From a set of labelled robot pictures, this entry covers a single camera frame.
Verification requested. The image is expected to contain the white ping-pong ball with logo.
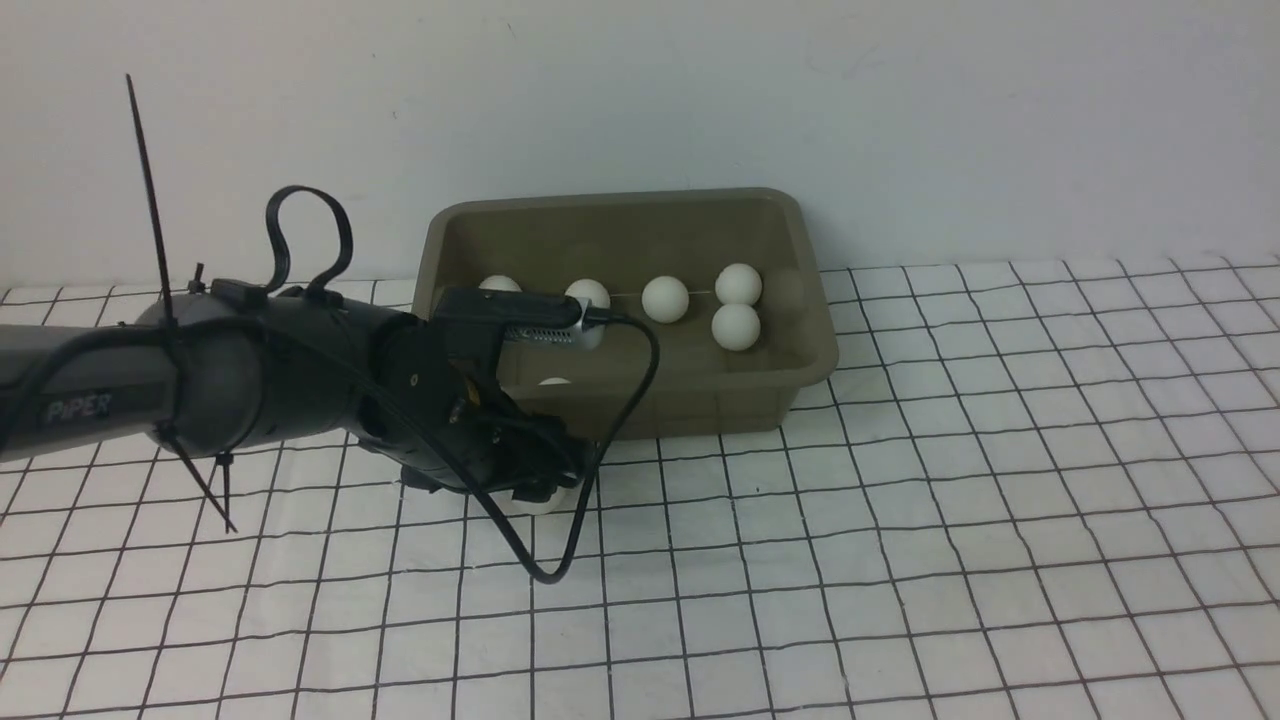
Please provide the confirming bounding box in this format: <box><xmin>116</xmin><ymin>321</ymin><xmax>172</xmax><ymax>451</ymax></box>
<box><xmin>479</xmin><ymin>274</ymin><xmax>522</xmax><ymax>292</ymax></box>

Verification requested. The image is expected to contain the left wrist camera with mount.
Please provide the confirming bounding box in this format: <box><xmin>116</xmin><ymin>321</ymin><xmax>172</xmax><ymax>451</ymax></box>
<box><xmin>429</xmin><ymin>287</ymin><xmax>621</xmax><ymax>377</ymax></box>

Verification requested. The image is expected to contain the olive plastic bin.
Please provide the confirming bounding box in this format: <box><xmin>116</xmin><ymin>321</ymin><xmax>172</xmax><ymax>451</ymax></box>
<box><xmin>411</xmin><ymin>188</ymin><xmax>838</xmax><ymax>441</ymax></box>

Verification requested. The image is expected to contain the white black-grid tablecloth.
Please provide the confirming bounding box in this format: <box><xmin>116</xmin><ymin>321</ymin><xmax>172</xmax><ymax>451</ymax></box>
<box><xmin>1</xmin><ymin>255</ymin><xmax>1279</xmax><ymax>719</ymax></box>

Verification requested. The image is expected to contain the black zip tie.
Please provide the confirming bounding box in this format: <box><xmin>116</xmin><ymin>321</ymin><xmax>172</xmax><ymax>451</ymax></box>
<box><xmin>125</xmin><ymin>73</ymin><xmax>237</xmax><ymax>533</ymax></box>

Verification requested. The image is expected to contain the black left camera cable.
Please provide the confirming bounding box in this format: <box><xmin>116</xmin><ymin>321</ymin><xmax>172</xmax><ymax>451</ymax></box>
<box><xmin>0</xmin><ymin>305</ymin><xmax>660</xmax><ymax>585</ymax></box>

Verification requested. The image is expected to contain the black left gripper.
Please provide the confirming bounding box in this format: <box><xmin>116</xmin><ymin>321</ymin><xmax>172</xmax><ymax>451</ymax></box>
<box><xmin>436</xmin><ymin>400</ymin><xmax>593</xmax><ymax>502</ymax></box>

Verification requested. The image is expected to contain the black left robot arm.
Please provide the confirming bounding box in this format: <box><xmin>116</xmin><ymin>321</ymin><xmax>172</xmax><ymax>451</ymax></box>
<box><xmin>3</xmin><ymin>287</ymin><xmax>594</xmax><ymax>502</ymax></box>

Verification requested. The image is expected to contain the white ping-pong ball back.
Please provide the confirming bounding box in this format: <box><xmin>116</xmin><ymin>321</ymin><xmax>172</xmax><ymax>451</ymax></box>
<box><xmin>710</xmin><ymin>304</ymin><xmax>762</xmax><ymax>352</ymax></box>

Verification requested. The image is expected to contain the white ping-pong ball logo bin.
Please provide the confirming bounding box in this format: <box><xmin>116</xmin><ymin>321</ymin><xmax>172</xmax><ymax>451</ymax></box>
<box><xmin>641</xmin><ymin>275</ymin><xmax>690</xmax><ymax>324</ymax></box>

